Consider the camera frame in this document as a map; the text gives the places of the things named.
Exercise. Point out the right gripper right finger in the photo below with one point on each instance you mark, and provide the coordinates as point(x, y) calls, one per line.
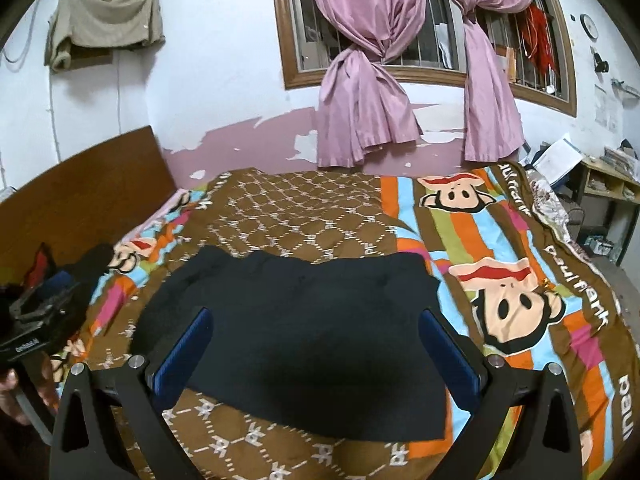
point(545, 443)

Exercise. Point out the large black garment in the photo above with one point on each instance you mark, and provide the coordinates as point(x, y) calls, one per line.
point(331, 348)

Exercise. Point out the red black clothes pile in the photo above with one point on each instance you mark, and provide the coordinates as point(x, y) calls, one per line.
point(87, 271)

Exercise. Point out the person's left hand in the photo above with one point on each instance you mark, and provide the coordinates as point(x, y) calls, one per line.
point(41, 373)

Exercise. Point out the brown wooden headboard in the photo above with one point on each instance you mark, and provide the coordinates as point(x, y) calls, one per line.
point(94, 197)

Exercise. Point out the brown cartoon monkey bedspread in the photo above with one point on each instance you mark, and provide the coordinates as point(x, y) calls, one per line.
point(519, 237)

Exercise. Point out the cluttered wooden shelf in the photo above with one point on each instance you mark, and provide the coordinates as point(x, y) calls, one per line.
point(593, 204)

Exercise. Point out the right pink curtain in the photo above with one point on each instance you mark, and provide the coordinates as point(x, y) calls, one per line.
point(492, 121)

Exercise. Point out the pink curtain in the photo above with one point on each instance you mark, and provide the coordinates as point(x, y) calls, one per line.
point(361, 106)
point(492, 121)

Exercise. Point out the wooden framed barred window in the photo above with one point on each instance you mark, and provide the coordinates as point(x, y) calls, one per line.
point(533, 48)

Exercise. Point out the left pink curtain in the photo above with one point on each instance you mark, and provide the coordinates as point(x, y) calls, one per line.
point(361, 106)

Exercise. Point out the beige cloth on wall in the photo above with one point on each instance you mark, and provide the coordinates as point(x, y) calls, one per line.
point(100, 24)

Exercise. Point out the round wall clock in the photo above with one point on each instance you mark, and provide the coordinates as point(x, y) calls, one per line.
point(589, 27)

